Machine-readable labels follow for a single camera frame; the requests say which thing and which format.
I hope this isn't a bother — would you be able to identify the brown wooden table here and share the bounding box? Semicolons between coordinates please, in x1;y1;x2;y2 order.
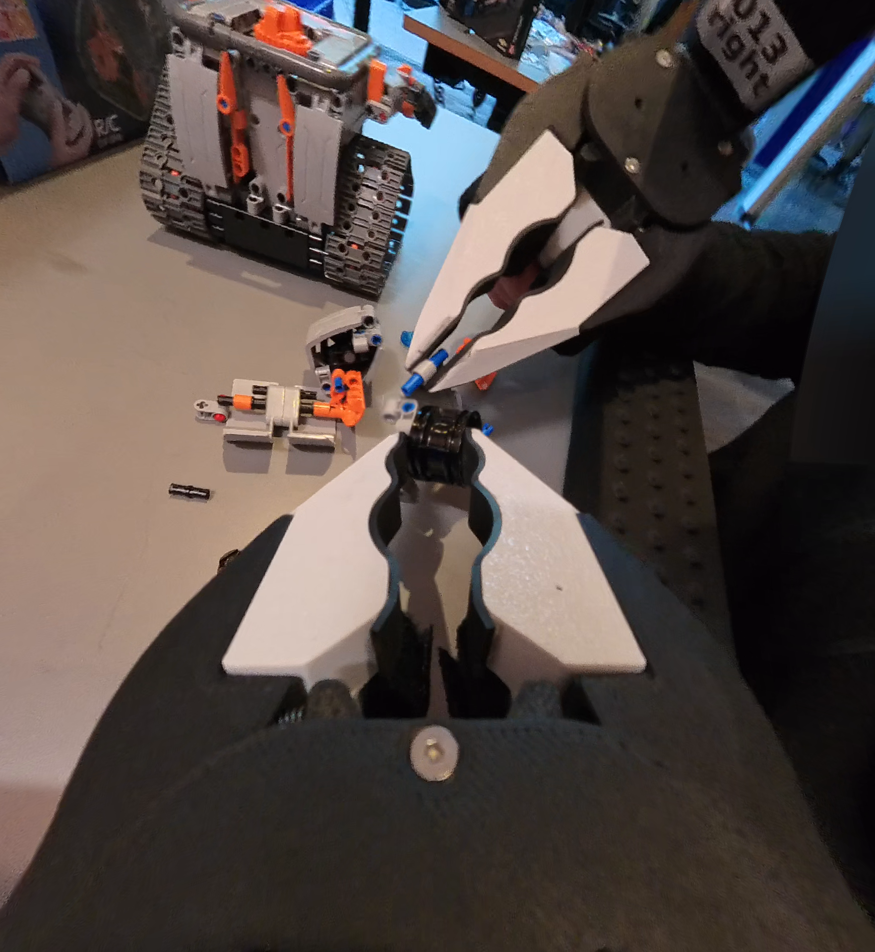
402;0;558;96

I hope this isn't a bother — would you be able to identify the grey orange axle assembly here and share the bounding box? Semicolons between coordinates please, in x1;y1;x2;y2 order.
193;369;369;456

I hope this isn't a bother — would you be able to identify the black toy wheel hub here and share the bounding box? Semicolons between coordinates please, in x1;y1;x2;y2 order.
382;396;485;486

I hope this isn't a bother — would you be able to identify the blue toy kit box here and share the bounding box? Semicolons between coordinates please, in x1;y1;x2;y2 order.
0;0;178;187

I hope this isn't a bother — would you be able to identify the blue connector pin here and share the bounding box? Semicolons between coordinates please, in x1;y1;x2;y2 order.
403;347;449;397

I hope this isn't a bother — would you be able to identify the black dimpled mat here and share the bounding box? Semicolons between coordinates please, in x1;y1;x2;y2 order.
562;350;740;663

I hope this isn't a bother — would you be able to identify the tracked toy brick robot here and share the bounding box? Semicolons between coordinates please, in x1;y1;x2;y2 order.
138;0;438;300

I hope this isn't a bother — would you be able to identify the grey dome brick assembly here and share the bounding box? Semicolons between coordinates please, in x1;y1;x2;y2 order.
307;303;384;384

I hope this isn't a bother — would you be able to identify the person's right forearm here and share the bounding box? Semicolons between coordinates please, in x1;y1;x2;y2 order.
661;223;834;382

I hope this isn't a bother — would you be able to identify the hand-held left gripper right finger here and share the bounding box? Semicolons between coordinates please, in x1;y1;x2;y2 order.
469;430;647;676

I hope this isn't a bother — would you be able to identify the person's right hand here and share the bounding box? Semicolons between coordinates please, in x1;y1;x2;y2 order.
491;266;541;309

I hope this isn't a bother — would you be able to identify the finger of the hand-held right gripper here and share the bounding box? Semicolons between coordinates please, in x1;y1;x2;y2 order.
405;132;586;373
429;214;652;394

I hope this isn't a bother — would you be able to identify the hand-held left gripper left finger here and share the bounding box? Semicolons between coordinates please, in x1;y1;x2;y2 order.
220;433;409;678

